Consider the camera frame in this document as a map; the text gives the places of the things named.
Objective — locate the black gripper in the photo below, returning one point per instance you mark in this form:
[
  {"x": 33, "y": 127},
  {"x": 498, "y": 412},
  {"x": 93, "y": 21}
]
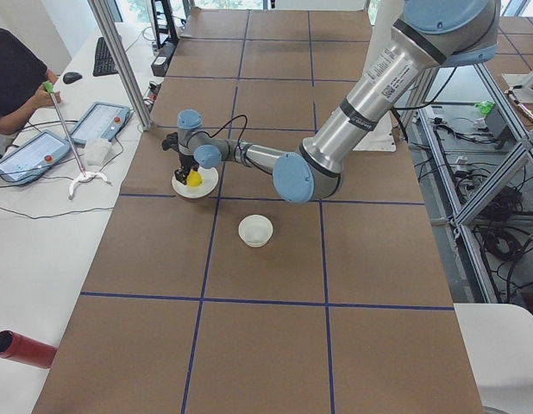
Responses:
[{"x": 185, "y": 162}]

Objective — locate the yellow lemon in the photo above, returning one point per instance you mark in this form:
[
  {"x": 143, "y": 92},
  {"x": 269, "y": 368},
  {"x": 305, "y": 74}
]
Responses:
[{"x": 194, "y": 179}]

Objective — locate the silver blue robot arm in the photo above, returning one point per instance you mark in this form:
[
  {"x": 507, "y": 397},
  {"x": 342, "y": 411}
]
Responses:
[{"x": 427, "y": 34}]

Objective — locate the white plate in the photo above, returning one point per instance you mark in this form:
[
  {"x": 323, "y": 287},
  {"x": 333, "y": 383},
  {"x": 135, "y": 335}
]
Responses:
[{"x": 210, "y": 180}]

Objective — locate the white bowl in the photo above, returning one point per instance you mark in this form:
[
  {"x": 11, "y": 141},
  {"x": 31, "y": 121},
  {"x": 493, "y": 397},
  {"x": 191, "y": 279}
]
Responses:
[{"x": 255, "y": 230}]

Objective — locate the far teach pendant tablet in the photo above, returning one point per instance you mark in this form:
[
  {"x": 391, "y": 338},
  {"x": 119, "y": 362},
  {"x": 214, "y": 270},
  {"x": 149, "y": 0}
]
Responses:
[{"x": 100, "y": 121}]

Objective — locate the teach pendant tablet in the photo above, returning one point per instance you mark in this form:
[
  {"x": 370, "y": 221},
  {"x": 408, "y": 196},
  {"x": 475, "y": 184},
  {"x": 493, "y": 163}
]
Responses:
[
  {"x": 34, "y": 158},
  {"x": 100, "y": 121}
]

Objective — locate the black box device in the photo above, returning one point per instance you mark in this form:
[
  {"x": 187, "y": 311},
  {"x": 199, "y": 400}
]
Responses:
[{"x": 163, "y": 59}]

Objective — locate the black keyboard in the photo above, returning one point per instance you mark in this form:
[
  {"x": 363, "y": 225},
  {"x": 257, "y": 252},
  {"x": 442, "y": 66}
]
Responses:
[{"x": 104, "y": 64}]

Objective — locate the brown cardboard table cover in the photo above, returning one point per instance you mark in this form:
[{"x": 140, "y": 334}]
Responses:
[{"x": 345, "y": 310}]

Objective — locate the near teach pendant tablet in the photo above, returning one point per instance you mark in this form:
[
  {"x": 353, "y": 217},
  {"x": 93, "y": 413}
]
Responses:
[{"x": 34, "y": 158}]

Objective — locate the black computer mouse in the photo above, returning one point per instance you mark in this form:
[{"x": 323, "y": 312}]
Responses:
[{"x": 71, "y": 77}]

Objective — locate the metal reacher grabber stick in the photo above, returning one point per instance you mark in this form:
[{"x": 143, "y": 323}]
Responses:
[{"x": 84, "y": 176}]

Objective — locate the person in black shirt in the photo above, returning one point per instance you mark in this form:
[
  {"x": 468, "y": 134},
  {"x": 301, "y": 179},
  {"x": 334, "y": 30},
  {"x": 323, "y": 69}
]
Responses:
[{"x": 22, "y": 75}]

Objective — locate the red cylinder tube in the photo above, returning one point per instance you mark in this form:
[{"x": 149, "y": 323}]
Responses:
[{"x": 23, "y": 349}]

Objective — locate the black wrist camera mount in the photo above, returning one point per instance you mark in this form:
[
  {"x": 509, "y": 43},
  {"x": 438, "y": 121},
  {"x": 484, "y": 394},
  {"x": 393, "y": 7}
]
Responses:
[{"x": 171, "y": 142}]

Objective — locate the aluminium frame post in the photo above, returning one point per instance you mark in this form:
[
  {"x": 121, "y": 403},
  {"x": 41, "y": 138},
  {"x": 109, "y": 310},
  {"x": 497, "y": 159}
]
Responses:
[{"x": 107, "y": 26}]

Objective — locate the aluminium side frame rail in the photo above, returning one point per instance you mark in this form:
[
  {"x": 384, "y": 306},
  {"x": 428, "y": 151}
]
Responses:
[{"x": 474, "y": 163}]

